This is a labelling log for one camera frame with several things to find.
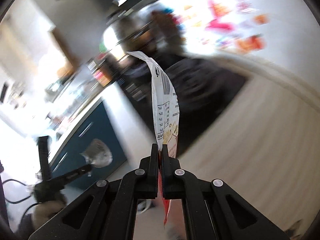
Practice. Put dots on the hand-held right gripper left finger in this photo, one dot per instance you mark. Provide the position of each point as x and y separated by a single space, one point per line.
153 175

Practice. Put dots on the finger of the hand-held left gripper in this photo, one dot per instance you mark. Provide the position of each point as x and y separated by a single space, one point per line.
75 174

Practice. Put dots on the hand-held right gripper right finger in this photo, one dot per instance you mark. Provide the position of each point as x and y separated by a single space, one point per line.
165 175

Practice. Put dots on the clear plastic wrapper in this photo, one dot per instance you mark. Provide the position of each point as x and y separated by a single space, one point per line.
98 153

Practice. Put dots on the white red snack packet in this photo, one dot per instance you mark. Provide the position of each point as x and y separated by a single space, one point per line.
162 100

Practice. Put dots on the person's left forearm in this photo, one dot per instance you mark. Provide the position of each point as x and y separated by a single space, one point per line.
45 215

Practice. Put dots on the blue kitchen cabinet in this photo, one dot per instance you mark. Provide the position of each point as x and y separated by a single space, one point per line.
100 122

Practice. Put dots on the black gas stove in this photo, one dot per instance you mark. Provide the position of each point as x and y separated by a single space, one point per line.
207 87

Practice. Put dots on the steel steamer pot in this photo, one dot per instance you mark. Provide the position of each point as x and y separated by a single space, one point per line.
140 35

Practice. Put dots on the colourful wall stickers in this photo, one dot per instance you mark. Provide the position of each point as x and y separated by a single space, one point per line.
220 25

